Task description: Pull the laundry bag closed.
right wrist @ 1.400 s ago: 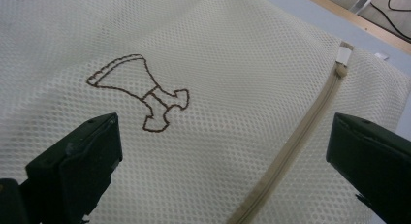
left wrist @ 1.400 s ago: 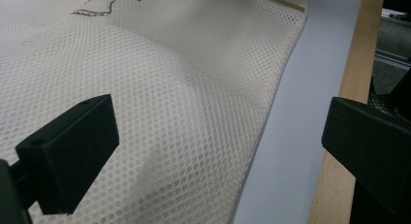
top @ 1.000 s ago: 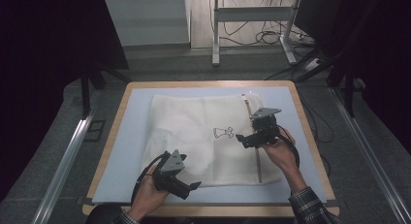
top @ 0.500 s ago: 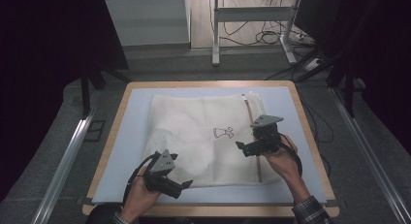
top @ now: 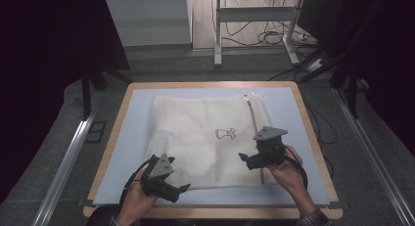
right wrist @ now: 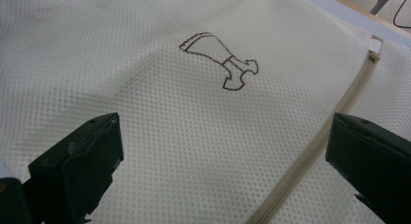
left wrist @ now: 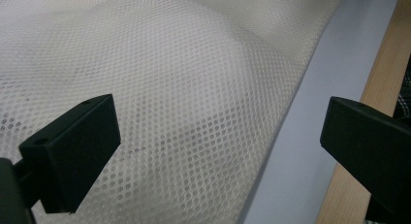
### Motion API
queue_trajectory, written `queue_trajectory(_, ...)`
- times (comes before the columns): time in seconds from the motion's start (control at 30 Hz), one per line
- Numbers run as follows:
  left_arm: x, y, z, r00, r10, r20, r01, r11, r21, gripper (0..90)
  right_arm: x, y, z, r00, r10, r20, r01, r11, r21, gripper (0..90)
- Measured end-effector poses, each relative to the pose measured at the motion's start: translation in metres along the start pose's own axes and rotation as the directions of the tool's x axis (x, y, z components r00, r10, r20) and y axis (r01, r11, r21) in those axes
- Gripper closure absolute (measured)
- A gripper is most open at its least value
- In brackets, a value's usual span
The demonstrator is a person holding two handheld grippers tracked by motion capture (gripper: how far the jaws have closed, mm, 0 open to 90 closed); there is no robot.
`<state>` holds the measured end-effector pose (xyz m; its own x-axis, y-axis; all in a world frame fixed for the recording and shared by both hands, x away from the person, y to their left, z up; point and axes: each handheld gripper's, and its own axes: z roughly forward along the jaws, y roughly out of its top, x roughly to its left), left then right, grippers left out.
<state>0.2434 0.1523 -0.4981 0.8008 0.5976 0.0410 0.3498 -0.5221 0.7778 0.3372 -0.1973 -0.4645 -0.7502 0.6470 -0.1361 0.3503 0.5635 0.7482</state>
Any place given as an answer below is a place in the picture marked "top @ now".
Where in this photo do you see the black floor cable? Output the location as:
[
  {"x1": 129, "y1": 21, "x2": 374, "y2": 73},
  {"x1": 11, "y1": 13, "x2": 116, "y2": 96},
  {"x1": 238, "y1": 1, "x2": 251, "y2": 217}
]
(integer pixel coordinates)
[{"x1": 301, "y1": 94, "x2": 339, "y2": 180}]

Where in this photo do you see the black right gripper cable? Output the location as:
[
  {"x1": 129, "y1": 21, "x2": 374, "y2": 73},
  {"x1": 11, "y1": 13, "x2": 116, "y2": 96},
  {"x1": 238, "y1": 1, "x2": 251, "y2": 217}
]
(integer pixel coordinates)
[{"x1": 283, "y1": 145, "x2": 309, "y2": 191}]

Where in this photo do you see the white mesh laundry bag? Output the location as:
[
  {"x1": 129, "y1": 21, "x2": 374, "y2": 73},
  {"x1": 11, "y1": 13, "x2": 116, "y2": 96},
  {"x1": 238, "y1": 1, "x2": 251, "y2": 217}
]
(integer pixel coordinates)
[{"x1": 144, "y1": 93, "x2": 279, "y2": 192}]

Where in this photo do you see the black curtain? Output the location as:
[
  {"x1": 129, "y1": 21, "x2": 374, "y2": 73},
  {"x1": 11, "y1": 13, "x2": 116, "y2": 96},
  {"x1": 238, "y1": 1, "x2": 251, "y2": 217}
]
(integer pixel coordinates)
[
  {"x1": 298, "y1": 0, "x2": 415, "y2": 156},
  {"x1": 0, "y1": 0, "x2": 131, "y2": 204}
]

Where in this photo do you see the white power strip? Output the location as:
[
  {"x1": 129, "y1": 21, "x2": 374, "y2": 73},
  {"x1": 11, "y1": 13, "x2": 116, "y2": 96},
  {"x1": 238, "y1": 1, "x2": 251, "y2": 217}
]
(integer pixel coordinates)
[{"x1": 306, "y1": 57, "x2": 327, "y2": 73}]

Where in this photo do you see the tangle of black floor cables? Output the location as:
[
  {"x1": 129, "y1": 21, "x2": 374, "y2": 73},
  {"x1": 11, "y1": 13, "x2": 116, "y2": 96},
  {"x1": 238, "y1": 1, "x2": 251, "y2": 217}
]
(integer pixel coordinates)
[{"x1": 220, "y1": 0, "x2": 318, "y2": 48}]

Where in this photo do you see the light blue table mat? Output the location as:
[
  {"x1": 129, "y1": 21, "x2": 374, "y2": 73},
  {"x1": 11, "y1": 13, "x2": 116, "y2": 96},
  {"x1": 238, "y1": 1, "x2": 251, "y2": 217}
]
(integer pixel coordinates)
[{"x1": 92, "y1": 86, "x2": 331, "y2": 207}]

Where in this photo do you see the wooden table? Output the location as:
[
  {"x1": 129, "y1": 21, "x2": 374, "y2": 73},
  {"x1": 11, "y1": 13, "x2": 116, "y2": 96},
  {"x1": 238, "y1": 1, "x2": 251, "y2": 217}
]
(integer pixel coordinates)
[{"x1": 82, "y1": 80, "x2": 344, "y2": 220}]

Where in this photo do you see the white cabinet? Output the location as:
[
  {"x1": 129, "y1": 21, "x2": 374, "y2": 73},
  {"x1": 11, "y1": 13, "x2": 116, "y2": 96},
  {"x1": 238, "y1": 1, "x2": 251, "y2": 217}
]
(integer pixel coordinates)
[{"x1": 105, "y1": 0, "x2": 194, "y2": 48}]

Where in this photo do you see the black metal stand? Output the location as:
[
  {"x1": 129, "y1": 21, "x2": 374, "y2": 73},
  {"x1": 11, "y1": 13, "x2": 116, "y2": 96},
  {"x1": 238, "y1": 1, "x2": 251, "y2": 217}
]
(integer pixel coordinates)
[
  {"x1": 328, "y1": 64, "x2": 370, "y2": 120},
  {"x1": 79, "y1": 65, "x2": 134, "y2": 120}
]

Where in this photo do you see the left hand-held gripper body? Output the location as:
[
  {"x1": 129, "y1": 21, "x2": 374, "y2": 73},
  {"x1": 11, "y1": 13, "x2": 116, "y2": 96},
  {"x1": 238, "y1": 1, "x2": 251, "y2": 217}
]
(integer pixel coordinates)
[{"x1": 140, "y1": 154, "x2": 181, "y2": 203}]

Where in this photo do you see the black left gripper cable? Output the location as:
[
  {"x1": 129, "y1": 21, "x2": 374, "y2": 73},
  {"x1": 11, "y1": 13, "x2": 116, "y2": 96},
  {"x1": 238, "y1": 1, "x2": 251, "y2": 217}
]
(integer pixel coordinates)
[{"x1": 118, "y1": 156, "x2": 157, "y2": 209}]

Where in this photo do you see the aluminium floor rail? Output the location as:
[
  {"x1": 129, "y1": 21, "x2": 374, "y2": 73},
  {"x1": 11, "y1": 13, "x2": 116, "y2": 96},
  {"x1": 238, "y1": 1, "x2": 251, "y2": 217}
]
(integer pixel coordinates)
[
  {"x1": 332, "y1": 88, "x2": 415, "y2": 226},
  {"x1": 31, "y1": 90, "x2": 103, "y2": 226}
]

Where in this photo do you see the black rectangular floor frame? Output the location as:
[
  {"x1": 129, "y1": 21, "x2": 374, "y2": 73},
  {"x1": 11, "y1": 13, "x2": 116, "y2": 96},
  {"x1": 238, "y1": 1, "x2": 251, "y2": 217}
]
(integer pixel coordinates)
[{"x1": 84, "y1": 120, "x2": 108, "y2": 145}]

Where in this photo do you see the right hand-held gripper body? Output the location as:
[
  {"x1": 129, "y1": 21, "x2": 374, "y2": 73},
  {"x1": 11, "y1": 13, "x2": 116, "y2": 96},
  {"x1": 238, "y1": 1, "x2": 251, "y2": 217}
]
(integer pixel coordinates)
[{"x1": 247, "y1": 125, "x2": 289, "y2": 171}]

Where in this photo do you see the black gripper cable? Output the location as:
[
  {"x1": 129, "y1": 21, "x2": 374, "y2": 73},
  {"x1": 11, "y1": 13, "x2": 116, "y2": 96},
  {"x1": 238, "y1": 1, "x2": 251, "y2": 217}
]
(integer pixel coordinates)
[
  {"x1": 118, "y1": 156, "x2": 157, "y2": 209},
  {"x1": 283, "y1": 145, "x2": 309, "y2": 191}
]

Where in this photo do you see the person's left hand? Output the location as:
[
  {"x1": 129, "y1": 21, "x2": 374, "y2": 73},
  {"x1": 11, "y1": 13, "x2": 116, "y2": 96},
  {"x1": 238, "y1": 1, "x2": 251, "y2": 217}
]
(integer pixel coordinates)
[{"x1": 119, "y1": 170, "x2": 161, "y2": 222}]

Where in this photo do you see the white metal stand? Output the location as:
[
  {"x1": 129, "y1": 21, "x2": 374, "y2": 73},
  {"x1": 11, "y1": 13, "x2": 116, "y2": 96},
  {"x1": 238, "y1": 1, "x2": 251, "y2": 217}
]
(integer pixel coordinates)
[{"x1": 212, "y1": 0, "x2": 306, "y2": 68}]

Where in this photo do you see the person's right hand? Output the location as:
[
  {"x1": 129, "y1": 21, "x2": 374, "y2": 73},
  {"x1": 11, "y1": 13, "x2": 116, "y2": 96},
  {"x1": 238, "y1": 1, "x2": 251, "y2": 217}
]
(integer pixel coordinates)
[{"x1": 265, "y1": 145, "x2": 310, "y2": 203}]

